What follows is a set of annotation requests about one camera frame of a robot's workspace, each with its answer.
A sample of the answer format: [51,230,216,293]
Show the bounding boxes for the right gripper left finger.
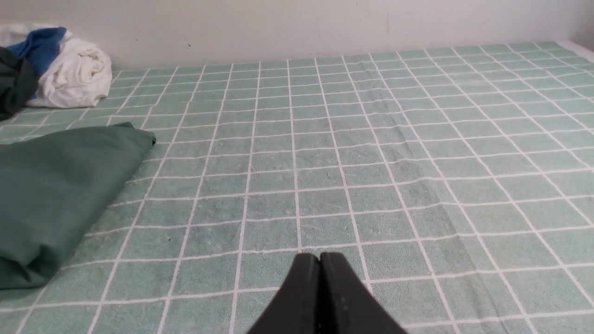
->
[248,253,320,334]

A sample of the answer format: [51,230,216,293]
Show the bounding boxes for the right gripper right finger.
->
[319,252,406,334]

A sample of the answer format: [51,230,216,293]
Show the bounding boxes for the green long sleeve shirt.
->
[0,122,156,290]

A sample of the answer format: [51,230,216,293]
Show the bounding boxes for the green checkered tablecloth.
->
[1,42,594,334]

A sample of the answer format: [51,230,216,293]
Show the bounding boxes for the white crumpled garment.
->
[1,24,113,109]

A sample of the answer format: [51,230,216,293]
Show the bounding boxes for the dark green crumpled garment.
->
[0,47,39,121]

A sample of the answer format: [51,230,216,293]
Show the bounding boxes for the blue crumpled garment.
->
[6,27,67,79]

